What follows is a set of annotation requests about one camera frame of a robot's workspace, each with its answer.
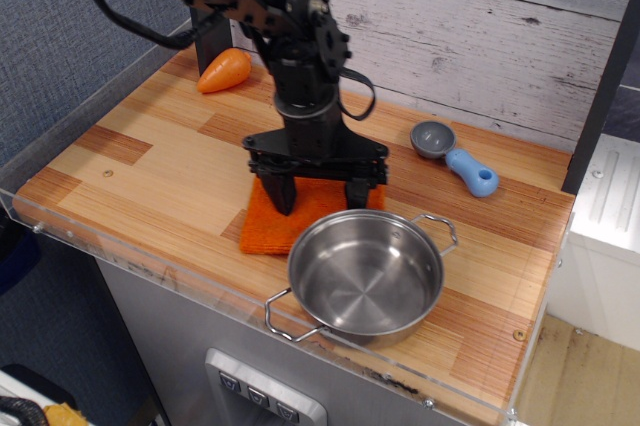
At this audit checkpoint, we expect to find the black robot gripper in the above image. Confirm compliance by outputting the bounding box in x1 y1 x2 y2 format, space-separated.
242 96 388 216

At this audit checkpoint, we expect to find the orange cloth napkin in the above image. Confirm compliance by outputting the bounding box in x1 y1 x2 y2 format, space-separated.
238 174 388 257

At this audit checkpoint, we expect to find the stainless steel pot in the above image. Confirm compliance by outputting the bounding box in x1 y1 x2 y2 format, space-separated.
264 209 458 347

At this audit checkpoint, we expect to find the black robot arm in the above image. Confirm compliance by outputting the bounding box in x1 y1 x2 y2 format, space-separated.
181 0 388 215

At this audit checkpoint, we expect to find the orange plastic toy carrot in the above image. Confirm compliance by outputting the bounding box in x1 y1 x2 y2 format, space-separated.
196 48 252 94

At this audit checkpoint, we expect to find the clear acrylic table guard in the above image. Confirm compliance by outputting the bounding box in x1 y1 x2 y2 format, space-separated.
13 46 584 425

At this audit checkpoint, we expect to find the grey toy fridge cabinet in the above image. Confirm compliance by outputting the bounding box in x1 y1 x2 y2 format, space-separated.
99 261 505 425

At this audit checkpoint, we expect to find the silver dispenser button panel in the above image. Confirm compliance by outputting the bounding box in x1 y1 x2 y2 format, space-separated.
205 348 328 425

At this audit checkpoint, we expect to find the white plastic bin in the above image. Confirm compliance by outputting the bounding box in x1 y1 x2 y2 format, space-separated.
547 134 639 350

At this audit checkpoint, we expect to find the grey scoop blue handle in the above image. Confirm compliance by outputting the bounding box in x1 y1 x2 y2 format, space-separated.
410 120 500 198

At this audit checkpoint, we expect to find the black vertical frame post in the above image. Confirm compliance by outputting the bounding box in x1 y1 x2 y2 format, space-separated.
190 8 233 75

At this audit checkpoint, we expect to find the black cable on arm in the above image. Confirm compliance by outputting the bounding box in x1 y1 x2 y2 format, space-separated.
59 0 377 122

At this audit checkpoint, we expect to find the dark right frame post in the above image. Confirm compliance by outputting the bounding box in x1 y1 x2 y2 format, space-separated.
562 0 639 195

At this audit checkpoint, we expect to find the black braided cable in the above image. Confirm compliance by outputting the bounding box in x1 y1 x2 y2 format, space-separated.
0 394 51 426

